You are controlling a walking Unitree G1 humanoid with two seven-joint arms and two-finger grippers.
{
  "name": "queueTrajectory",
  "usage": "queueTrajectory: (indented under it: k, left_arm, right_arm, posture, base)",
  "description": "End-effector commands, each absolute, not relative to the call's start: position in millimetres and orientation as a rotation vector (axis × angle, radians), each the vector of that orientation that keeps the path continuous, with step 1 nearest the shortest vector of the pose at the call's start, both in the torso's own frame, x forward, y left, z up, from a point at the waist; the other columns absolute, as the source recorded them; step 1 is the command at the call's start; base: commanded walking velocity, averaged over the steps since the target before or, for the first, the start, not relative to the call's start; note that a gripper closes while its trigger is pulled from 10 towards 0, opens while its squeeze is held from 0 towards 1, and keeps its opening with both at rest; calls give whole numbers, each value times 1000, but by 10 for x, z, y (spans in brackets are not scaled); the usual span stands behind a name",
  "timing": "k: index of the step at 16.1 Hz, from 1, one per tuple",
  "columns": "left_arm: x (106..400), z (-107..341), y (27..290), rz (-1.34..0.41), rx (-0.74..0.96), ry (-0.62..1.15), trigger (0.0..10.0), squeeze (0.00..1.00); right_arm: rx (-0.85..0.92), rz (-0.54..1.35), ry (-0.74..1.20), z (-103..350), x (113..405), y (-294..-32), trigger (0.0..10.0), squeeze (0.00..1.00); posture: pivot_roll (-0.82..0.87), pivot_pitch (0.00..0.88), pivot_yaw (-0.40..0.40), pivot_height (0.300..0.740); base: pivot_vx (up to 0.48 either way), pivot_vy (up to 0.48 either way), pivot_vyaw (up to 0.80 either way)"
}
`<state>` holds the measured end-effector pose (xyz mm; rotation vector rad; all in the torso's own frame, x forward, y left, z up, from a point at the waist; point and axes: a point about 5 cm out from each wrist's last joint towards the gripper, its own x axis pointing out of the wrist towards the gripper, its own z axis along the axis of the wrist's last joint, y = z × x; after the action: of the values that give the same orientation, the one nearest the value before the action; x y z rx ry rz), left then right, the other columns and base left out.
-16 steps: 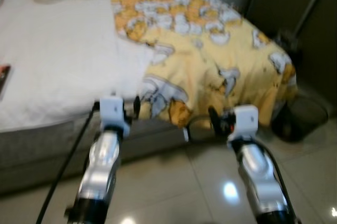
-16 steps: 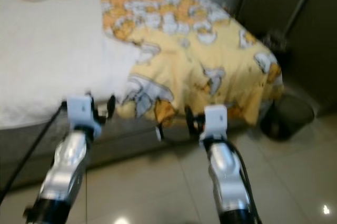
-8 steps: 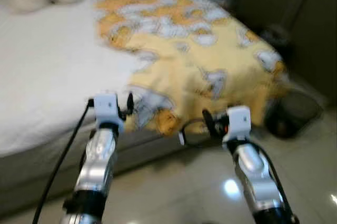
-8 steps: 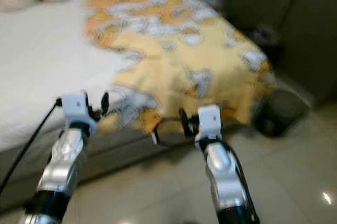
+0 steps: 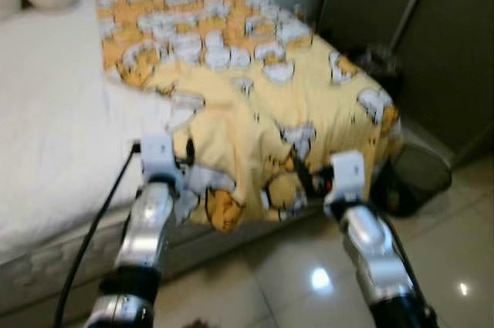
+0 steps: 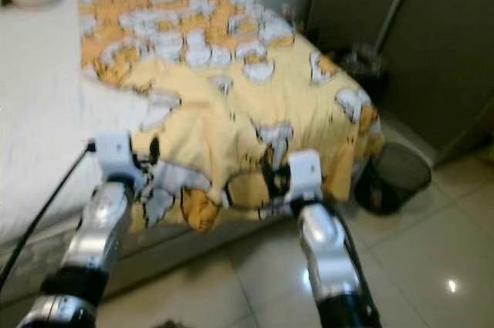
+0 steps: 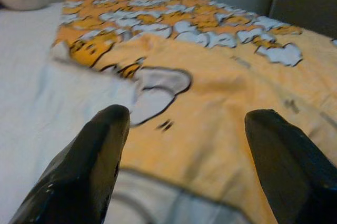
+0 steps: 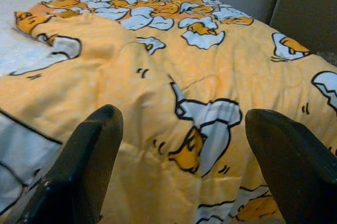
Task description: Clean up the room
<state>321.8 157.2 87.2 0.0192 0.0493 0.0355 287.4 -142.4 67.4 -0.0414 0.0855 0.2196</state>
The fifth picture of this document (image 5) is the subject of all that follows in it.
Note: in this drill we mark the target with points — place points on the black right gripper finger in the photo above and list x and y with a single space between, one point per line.
303 174

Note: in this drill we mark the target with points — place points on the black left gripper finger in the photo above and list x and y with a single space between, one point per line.
190 152

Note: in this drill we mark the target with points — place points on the yellow cartoon print blanket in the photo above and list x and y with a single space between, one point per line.
255 89

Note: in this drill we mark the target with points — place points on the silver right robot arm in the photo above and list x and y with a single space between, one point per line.
370 251

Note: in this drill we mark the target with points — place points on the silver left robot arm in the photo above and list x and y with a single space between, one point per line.
147 220

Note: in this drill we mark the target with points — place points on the black mesh waste bin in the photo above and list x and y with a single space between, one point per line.
417 177

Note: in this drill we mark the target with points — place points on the black bag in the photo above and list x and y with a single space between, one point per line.
378 65

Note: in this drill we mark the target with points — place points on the white quilted bedsheet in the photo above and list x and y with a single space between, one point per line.
54 112

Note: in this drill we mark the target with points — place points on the dark wardrobe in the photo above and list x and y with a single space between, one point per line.
432 50

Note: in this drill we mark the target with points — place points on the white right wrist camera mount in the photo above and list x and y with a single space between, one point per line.
346 174

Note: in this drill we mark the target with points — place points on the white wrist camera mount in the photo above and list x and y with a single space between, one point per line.
346 174
158 154

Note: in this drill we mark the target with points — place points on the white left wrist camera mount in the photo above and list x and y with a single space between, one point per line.
158 154

